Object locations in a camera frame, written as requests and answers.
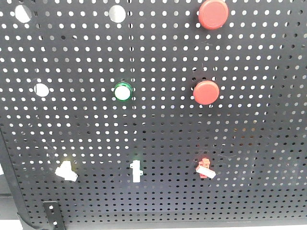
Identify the red toggle switch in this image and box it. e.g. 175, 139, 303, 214
196, 158, 216, 179

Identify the white toggle switch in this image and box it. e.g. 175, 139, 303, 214
130, 160, 143, 183
55, 161, 78, 182

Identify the black perforated pegboard panel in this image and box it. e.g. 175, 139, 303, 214
0, 0, 307, 230

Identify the green ringed indicator light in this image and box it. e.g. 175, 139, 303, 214
114, 82, 133, 101

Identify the small red push button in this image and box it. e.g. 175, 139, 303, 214
193, 80, 220, 105

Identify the large red push button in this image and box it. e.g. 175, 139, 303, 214
198, 0, 229, 30

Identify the black pegboard mounting bracket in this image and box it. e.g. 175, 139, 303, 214
43, 201, 66, 230

